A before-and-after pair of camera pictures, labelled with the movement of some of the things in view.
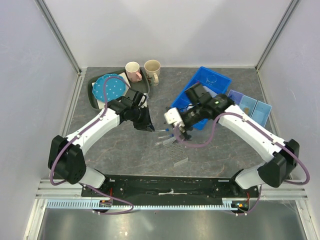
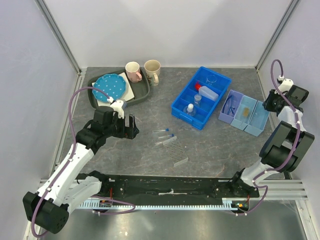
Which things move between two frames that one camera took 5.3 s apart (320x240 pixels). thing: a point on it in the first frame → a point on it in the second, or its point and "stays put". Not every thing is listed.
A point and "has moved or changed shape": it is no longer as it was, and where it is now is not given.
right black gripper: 184,133 → 272,94
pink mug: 132,69 stays put
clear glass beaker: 211,79 stays put
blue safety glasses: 235,96 has moved or changed shape
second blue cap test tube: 170,135 stays put
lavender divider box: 258,111 stays put
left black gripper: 146,125 → 128,132
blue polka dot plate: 115,88 stays put
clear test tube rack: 175,151 stays put
